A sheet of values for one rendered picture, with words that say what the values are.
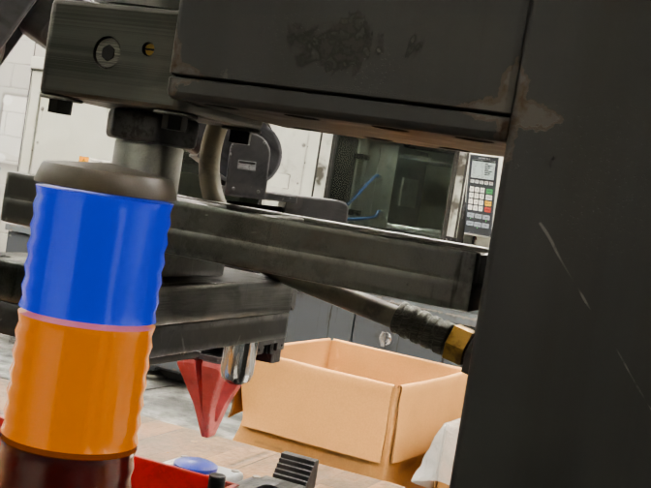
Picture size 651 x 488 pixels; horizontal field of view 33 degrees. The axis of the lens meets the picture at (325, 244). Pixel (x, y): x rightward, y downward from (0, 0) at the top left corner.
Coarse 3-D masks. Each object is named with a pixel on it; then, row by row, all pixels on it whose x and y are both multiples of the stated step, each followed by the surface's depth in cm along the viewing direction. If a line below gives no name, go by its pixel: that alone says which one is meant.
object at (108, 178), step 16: (48, 160) 30; (48, 176) 29; (64, 176) 29; (80, 176) 29; (96, 176) 29; (112, 176) 29; (128, 176) 29; (144, 176) 29; (160, 176) 30; (96, 192) 29; (112, 192) 29; (128, 192) 29; (144, 192) 29; (160, 192) 29
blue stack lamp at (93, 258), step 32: (64, 192) 29; (32, 224) 30; (64, 224) 29; (96, 224) 29; (128, 224) 29; (160, 224) 30; (32, 256) 29; (64, 256) 29; (96, 256) 29; (128, 256) 29; (160, 256) 30; (32, 288) 29; (64, 288) 29; (96, 288) 29; (128, 288) 29; (96, 320) 29; (128, 320) 29
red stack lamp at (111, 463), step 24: (0, 456) 30; (24, 456) 29; (48, 456) 29; (72, 456) 29; (96, 456) 30; (120, 456) 30; (0, 480) 30; (24, 480) 29; (48, 480) 29; (72, 480) 29; (96, 480) 29; (120, 480) 30
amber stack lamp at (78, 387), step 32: (32, 320) 29; (64, 320) 30; (32, 352) 29; (64, 352) 29; (96, 352) 29; (128, 352) 29; (32, 384) 29; (64, 384) 29; (96, 384) 29; (128, 384) 30; (32, 416) 29; (64, 416) 29; (96, 416) 29; (128, 416) 30; (64, 448) 29; (96, 448) 29; (128, 448) 30
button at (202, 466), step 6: (174, 462) 98; (180, 462) 98; (186, 462) 98; (192, 462) 98; (198, 462) 99; (204, 462) 99; (210, 462) 99; (186, 468) 97; (192, 468) 97; (198, 468) 97; (204, 468) 98; (210, 468) 98; (216, 468) 99
